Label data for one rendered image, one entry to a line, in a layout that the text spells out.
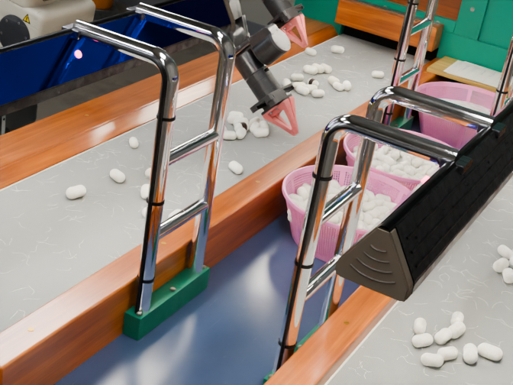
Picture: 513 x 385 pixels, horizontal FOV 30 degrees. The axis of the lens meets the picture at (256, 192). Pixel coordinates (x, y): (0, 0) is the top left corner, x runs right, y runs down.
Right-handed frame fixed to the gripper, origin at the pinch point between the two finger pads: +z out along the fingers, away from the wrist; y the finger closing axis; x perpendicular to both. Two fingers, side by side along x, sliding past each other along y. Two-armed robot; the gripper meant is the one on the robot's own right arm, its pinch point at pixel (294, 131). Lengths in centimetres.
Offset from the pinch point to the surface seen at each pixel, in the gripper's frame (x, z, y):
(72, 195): 10, -10, -56
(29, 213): 12, -11, -64
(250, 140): 5.6, -3.3, -7.4
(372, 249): -58, 19, -94
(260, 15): 137, -71, 258
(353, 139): -6.4, 8.4, 8.1
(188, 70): 22.0, -26.6, 10.9
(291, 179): -6.8, 8.3, -21.7
